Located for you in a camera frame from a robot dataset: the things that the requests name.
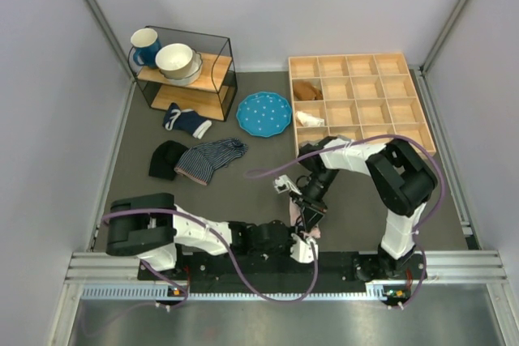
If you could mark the striped blue underwear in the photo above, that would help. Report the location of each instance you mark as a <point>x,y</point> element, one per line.
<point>200,162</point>

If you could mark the black wire wooden shelf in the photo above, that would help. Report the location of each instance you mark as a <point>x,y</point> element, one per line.
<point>211,95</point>

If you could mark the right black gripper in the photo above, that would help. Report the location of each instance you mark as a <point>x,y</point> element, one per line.
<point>313,209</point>

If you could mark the black folded cloth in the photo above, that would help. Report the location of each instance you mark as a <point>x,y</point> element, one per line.
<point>164,160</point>

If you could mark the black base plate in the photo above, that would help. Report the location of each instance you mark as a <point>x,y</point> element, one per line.
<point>337,273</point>

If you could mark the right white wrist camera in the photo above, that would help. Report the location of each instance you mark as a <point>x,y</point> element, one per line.
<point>283,184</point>

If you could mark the white rolled cloth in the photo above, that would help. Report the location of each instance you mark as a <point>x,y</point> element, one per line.
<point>309,120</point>

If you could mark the navy white sock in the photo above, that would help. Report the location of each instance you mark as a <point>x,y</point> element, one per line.
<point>186,120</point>

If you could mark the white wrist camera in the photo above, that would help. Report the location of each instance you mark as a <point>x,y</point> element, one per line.
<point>283,184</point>
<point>303,249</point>

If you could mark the pink underwear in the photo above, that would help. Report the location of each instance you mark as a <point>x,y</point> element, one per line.
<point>315,233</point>

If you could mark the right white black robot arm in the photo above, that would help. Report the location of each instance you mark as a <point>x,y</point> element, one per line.
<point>404,183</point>

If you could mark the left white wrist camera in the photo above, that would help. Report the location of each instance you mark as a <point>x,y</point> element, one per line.
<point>303,249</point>

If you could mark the wooden compartment tray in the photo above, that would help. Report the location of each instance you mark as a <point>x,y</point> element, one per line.
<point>364,95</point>

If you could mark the blue dotted plate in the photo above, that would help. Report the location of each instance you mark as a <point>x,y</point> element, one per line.
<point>264,114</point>

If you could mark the brown rolled cloth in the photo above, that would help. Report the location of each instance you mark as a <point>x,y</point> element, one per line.
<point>306,91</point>

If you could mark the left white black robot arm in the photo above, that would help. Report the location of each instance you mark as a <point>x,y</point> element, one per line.
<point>155,229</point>

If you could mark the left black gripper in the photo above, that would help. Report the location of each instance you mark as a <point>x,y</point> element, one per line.
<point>286,251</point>

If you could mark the aluminium frame rail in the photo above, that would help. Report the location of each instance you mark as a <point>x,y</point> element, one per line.
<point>456,267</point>

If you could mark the blue enamel mug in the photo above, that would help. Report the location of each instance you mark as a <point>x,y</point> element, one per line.
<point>146,44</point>

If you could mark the white bowl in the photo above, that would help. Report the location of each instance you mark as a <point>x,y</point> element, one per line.
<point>174,61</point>

